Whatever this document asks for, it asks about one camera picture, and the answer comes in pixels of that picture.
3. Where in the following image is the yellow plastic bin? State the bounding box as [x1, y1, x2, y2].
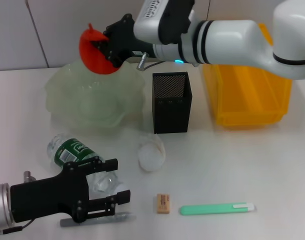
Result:
[202, 22, 293, 130]

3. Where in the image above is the beige eraser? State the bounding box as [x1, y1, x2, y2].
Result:
[156, 193, 172, 215]

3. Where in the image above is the black mesh pen holder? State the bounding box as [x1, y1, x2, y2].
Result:
[151, 71, 193, 135]

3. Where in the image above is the white paper ball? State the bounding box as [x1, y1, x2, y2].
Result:
[137, 133, 167, 173]

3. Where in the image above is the grey glitter pen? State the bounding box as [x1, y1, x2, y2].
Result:
[59, 210, 137, 228]

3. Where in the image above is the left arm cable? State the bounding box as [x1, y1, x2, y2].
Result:
[0, 218, 35, 236]

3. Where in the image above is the mint green pen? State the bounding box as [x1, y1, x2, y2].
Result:
[179, 202, 257, 217]

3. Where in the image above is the clear green-label water bottle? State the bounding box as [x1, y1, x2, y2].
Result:
[46, 132, 130, 199]

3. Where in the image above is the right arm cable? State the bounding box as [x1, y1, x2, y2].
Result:
[144, 59, 166, 70]

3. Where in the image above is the pale green glass fruit plate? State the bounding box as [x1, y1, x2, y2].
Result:
[44, 60, 147, 137]

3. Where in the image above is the red-orange toy orange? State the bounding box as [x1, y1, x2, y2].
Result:
[78, 22, 124, 76]

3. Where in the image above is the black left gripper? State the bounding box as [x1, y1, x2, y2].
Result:
[10, 156, 132, 224]

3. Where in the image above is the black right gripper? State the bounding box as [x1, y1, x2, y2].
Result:
[91, 14, 155, 68]

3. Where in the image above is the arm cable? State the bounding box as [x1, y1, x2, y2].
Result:
[144, 59, 166, 70]
[0, 218, 35, 236]

